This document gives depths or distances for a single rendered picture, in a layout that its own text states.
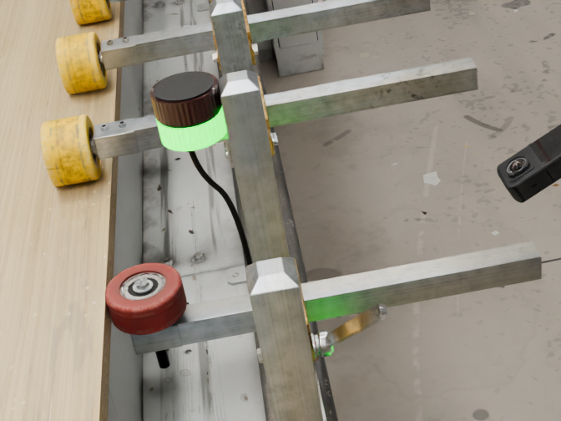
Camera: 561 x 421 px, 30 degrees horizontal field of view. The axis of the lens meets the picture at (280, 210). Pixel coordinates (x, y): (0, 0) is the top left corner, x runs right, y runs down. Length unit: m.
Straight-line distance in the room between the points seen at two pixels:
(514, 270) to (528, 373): 1.13
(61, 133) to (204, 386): 0.38
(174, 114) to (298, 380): 0.27
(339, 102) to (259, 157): 0.33
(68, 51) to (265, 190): 0.58
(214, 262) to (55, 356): 0.59
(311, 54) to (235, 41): 2.30
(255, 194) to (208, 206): 0.76
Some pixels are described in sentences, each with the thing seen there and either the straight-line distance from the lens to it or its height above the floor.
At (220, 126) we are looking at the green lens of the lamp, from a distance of 0.92.
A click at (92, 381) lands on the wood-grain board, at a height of 0.90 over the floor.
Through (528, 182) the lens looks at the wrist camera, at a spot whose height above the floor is 0.96.
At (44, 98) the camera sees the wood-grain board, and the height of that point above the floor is 0.90.
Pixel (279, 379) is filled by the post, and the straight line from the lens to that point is 0.76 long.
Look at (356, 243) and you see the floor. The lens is 2.63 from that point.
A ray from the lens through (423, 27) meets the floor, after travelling 3.70.
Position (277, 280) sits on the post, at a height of 1.11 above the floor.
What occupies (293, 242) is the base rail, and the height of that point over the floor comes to 0.70.
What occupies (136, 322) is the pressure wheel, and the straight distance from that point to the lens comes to 1.06.
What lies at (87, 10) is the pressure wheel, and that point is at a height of 0.94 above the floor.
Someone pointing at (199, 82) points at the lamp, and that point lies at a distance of 0.92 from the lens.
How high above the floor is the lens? 1.54
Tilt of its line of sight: 33 degrees down
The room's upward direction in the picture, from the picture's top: 10 degrees counter-clockwise
